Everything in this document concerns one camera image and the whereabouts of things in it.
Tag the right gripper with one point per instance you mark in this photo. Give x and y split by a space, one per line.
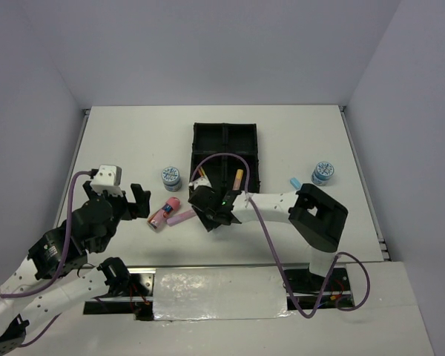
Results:
208 224

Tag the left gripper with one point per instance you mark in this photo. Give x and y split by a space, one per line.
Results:
143 197

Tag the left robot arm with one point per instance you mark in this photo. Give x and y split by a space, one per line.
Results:
37 291

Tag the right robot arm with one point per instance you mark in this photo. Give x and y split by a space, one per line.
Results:
318 218

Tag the pink-capped marker bottle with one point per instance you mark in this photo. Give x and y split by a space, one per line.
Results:
156 220

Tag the blue-lidded jar left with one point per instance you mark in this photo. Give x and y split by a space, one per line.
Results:
171 178

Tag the blue-lidded jar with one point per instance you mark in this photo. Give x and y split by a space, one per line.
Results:
322 173
171 178

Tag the purple highlighter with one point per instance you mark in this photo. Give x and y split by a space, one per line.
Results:
182 217

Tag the blue-capped highlighter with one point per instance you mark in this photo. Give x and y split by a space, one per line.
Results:
295 183

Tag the silver tape sheet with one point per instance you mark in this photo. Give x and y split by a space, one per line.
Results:
228 293

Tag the blue-lidded jar right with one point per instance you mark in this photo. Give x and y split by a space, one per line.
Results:
322 173

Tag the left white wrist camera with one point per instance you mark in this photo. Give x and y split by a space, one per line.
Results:
107 181

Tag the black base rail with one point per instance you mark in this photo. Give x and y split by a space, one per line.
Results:
308 289

